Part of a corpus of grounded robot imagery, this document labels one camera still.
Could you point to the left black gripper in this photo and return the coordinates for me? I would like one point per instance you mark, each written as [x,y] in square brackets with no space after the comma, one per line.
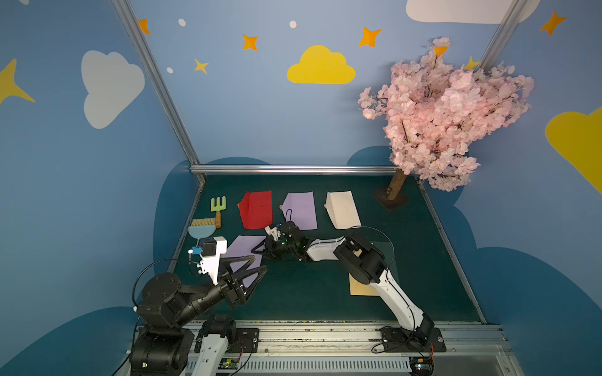
[233,286]

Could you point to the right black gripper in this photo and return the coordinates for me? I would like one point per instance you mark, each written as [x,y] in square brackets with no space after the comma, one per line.
[277,244]

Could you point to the lilac envelope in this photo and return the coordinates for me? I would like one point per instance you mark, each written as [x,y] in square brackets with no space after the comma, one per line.
[300,209]
[243,245]

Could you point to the red envelope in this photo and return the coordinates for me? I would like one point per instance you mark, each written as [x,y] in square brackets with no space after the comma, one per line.
[256,210]

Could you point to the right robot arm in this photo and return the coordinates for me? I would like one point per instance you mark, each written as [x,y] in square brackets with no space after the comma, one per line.
[410,317]

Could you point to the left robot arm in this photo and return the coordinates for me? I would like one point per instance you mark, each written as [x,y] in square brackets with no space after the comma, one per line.
[168,305]

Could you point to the tan kraft envelope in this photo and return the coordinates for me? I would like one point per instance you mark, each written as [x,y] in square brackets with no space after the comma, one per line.
[357,286]

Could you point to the dark green envelope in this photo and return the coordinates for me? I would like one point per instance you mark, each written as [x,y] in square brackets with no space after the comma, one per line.
[387,249]

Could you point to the blue toy brush dustpan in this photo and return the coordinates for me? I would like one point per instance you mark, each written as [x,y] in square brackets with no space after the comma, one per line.
[202,228]

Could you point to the green toy rake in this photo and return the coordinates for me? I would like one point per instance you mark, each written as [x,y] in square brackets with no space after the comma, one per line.
[217,205]

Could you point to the left controller board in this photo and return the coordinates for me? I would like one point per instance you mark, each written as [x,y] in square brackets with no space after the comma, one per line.
[228,364]

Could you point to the controller board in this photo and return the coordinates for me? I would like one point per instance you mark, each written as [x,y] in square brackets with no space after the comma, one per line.
[228,364]
[421,366]

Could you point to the right controller board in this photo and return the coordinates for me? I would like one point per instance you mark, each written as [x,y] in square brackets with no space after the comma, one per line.
[421,366]

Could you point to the pink blossom artificial tree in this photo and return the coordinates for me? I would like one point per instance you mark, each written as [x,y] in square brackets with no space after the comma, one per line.
[434,111]

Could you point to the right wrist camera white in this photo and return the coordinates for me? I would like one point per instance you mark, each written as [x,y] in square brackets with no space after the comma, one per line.
[274,232]

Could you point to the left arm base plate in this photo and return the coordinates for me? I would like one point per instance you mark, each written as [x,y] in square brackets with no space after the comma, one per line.
[239,340]

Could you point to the aluminium front rail base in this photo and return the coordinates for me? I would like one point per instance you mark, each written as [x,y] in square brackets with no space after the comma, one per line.
[350,348]

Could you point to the aluminium rail back frame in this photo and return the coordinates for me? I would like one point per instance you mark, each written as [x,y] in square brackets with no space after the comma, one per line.
[250,169]

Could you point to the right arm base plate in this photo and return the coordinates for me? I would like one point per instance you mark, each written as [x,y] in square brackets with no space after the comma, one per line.
[398,340]

